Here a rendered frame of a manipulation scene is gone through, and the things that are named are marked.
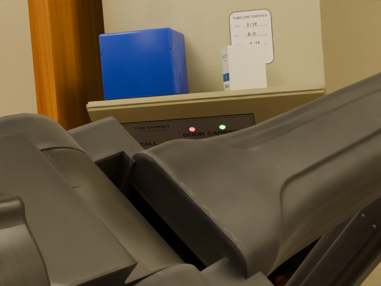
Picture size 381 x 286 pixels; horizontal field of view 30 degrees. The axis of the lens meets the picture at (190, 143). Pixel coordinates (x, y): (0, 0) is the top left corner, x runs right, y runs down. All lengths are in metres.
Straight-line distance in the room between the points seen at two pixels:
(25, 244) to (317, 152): 0.16
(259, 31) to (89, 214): 0.86
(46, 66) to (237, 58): 0.27
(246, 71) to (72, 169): 0.74
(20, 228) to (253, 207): 0.11
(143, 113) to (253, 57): 0.17
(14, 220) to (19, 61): 1.44
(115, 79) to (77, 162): 0.74
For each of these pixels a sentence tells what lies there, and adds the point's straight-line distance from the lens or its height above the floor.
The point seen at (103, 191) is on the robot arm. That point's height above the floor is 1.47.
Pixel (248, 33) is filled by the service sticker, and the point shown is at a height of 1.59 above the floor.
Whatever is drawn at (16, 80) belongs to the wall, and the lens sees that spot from 1.61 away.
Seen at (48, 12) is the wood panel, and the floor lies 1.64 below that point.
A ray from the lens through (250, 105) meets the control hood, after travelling 0.94.
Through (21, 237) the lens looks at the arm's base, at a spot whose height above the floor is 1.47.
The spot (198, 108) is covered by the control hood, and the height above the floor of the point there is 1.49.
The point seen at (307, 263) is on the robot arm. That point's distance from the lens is 0.64.
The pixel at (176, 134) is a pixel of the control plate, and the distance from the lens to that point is 0.98.
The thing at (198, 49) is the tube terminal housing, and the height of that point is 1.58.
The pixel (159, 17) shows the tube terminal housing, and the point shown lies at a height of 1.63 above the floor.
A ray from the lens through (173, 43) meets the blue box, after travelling 0.97.
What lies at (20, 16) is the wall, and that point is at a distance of 1.61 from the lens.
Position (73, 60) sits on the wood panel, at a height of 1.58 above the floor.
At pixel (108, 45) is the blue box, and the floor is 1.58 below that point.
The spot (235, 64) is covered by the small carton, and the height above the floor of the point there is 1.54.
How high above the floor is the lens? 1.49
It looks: 3 degrees down
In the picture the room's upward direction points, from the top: 4 degrees counter-clockwise
